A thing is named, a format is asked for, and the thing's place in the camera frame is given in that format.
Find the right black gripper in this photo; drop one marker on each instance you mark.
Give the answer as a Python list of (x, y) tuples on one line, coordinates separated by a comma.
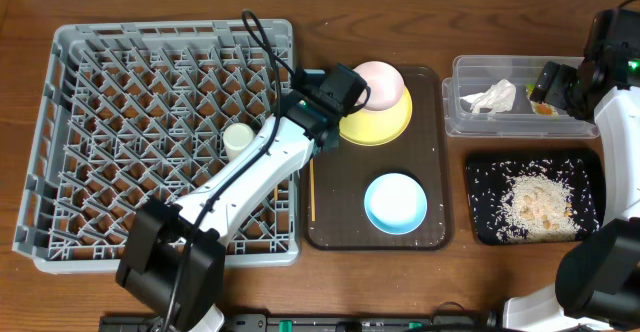
[(555, 88)]

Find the green yellow snack wrapper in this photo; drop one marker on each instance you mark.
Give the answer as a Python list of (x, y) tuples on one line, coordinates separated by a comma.
[(540, 108)]

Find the pink bowl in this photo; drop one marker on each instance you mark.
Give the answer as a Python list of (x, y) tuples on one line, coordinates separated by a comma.
[(385, 82)]

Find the yellow plate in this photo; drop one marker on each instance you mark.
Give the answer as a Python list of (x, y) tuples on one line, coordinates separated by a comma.
[(374, 128)]

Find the white tissue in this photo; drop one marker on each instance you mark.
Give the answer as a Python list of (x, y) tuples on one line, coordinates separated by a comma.
[(500, 97)]

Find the cream white cup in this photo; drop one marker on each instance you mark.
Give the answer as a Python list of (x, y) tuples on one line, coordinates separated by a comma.
[(236, 138)]

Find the rice and food scraps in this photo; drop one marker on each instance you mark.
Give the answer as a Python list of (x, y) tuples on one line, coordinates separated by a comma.
[(540, 207)]

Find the light blue bowl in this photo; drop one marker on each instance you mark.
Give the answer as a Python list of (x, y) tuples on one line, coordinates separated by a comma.
[(395, 203)]

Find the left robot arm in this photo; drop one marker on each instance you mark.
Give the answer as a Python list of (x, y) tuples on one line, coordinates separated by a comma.
[(174, 257)]

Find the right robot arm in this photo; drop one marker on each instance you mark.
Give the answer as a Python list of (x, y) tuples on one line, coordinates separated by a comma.
[(597, 282)]

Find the black waste tray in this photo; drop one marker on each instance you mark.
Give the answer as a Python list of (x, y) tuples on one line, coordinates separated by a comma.
[(480, 172)]

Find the grey dishwasher rack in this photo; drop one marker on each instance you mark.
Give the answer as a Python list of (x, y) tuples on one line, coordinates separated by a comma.
[(131, 111)]

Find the clear plastic bin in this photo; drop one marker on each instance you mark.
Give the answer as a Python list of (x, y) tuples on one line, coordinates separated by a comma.
[(473, 74)]

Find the dark brown serving tray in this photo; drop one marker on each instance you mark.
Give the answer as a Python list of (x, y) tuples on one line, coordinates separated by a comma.
[(343, 173)]

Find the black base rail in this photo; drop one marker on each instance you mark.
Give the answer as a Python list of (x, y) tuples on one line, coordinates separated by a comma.
[(262, 323)]

